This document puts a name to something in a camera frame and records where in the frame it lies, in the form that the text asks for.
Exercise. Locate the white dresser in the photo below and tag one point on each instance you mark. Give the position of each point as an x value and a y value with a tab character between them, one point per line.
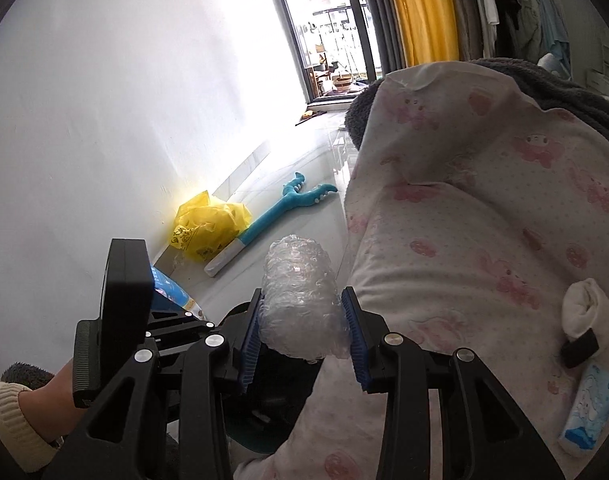
604	75

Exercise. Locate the grey curtain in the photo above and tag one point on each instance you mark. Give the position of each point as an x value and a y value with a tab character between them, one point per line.
379	10
464	10

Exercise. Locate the yellow plastic bag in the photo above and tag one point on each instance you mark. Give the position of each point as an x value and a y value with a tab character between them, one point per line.
209	225

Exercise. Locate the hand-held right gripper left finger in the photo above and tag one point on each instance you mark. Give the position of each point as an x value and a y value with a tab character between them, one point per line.
249	350

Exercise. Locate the person's left forearm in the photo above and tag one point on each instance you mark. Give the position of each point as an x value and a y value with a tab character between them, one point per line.
39	405

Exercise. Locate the yellow curtain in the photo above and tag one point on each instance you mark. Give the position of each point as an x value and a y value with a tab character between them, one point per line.
424	10

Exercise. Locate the light blue plush toy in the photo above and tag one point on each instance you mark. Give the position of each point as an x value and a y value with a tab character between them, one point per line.
552	62

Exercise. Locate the beige hanging garment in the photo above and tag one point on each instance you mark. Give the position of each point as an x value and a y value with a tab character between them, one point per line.
532	15

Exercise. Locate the pink printed bed sheet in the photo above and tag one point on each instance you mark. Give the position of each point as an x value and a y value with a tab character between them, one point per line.
484	220

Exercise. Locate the blue tissue packet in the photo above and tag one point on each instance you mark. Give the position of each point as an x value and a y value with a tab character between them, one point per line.
587	410

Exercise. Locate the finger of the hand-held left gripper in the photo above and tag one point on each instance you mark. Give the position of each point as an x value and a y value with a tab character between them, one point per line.
177	327

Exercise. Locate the white hanging shirt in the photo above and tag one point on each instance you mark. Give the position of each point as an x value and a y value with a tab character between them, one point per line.
486	10

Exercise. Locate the light blue hanging garment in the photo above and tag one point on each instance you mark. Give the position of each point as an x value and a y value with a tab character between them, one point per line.
554	20

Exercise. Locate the grey fleece blanket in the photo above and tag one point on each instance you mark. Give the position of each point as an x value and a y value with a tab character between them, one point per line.
559	90

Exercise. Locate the brown balcony pot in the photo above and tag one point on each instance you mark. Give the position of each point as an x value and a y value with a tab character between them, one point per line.
343	83

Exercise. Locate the white sock with black band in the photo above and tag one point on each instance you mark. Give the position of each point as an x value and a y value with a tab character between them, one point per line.
587	305

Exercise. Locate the grey fluffy rug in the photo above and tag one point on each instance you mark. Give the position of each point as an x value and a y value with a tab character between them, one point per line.
27	372

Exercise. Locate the bubble wrap roll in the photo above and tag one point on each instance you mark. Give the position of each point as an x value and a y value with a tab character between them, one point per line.
299	300

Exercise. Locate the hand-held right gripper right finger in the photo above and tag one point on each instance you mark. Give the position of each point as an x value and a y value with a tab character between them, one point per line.
357	340

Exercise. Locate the blue wipes packet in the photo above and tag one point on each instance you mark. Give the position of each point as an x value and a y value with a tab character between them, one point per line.
169	290

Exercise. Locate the teal white back scratcher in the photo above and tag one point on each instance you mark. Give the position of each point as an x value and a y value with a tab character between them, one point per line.
274	215

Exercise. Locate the black framed balcony door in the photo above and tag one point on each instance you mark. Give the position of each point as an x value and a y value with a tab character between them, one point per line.
324	20

